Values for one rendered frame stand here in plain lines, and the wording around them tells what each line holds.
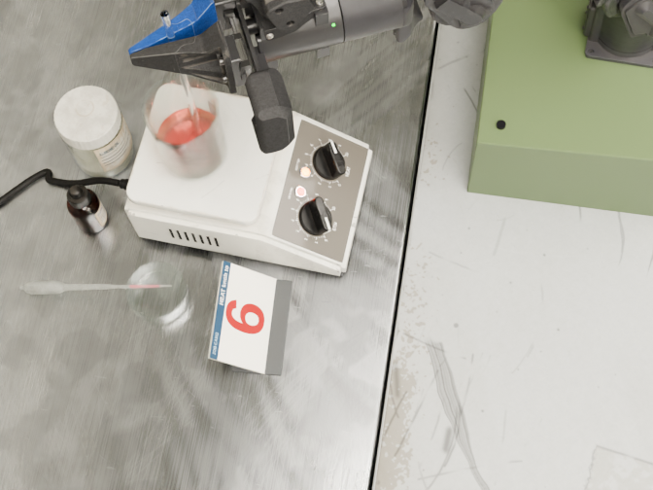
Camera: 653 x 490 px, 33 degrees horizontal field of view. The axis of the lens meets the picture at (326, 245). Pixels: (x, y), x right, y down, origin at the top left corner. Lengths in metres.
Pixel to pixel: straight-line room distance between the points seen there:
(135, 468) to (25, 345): 0.16
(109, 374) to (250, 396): 0.13
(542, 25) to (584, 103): 0.09
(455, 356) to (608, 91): 0.27
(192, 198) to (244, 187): 0.05
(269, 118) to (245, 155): 0.21
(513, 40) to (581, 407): 0.33
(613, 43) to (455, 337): 0.29
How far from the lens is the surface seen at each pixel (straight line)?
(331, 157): 0.99
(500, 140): 0.96
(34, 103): 1.14
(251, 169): 0.96
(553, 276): 1.03
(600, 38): 1.01
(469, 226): 1.04
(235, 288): 0.98
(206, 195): 0.96
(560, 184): 1.02
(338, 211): 1.00
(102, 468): 0.99
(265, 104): 0.77
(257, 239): 0.96
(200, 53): 0.81
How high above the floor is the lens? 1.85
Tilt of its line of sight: 68 degrees down
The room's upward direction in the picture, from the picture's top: 6 degrees counter-clockwise
